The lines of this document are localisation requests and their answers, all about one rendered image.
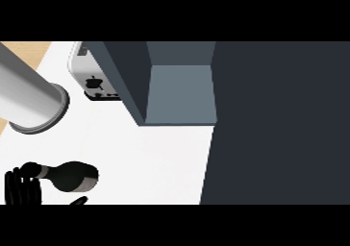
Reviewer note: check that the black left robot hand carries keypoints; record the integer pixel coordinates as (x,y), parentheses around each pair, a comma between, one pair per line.
(23,191)

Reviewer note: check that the dark wine bottle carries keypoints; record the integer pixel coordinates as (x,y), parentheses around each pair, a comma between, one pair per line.
(72,177)

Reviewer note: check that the grey open cabinet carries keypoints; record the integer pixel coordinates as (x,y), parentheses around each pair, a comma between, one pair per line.
(179,93)

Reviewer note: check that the dark grey cabinet door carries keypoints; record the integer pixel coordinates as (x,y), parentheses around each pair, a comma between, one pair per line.
(282,128)

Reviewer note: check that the white cylindrical appliance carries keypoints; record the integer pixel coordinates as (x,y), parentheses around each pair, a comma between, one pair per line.
(22,93)

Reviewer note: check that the silver toaster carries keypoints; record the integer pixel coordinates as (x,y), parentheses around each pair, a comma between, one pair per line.
(90,80)

